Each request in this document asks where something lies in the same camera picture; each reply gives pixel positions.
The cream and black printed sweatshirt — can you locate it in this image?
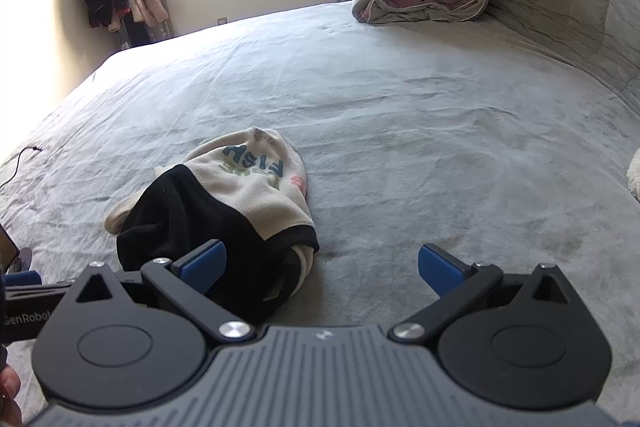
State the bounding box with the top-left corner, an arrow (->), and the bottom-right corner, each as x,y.
104,127 -> 321,325

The person's left hand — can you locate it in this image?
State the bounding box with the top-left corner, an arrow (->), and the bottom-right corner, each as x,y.
0,364 -> 22,427

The black phone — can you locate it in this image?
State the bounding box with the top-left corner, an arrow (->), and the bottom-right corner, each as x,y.
0,222 -> 21,274

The black cable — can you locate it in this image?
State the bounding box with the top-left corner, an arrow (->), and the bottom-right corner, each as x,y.
0,146 -> 45,190

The white plush toy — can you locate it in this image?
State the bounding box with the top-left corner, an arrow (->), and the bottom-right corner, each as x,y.
626,154 -> 640,200

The grey bed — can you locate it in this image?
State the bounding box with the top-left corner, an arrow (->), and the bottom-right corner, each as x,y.
0,0 -> 640,427

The pink hanging garment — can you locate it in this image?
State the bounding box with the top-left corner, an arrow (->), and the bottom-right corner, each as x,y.
112,0 -> 169,32

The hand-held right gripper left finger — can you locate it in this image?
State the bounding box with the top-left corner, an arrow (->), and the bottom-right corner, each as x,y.
65,241 -> 256,345

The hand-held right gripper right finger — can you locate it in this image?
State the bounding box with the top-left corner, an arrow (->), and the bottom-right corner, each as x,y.
389,244 -> 581,347

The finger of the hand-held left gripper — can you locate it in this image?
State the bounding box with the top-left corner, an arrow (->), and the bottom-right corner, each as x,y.
4,270 -> 76,298

